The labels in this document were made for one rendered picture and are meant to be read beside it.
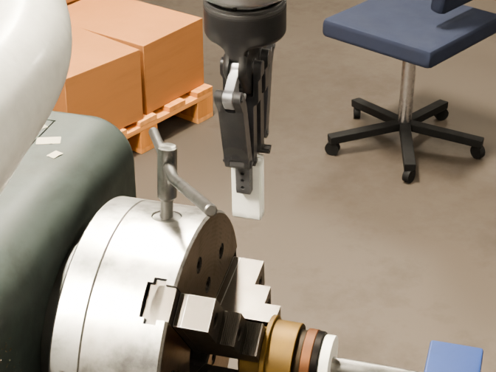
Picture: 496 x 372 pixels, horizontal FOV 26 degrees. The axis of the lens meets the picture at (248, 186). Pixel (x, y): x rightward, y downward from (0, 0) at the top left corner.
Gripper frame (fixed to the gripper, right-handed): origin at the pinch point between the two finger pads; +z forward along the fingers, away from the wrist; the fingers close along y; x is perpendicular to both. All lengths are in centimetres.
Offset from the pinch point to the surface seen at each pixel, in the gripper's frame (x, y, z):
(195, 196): 3.2, -6.7, -2.4
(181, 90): 100, 257, 131
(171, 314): 7.4, -4.2, 14.6
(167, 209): 11.4, 7.1, 9.3
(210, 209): 0.4, -10.7, -4.1
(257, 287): 2.9, 13.3, 23.4
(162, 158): 12.0, 7.7, 3.1
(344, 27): 37, 251, 96
